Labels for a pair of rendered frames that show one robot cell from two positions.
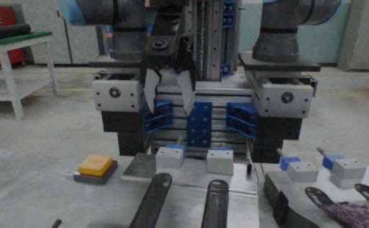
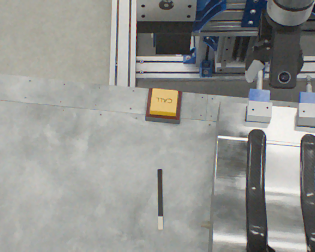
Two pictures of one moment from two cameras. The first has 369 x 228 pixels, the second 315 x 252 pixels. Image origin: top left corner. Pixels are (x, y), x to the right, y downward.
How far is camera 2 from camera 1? 0.99 m
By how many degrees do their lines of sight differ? 39
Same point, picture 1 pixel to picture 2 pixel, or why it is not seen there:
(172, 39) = (294, 69)
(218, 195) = (309, 151)
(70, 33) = not seen: outside the picture
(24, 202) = (113, 152)
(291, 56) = not seen: outside the picture
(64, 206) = (155, 154)
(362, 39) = not seen: outside the picture
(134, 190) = (236, 152)
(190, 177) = (282, 132)
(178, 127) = (232, 8)
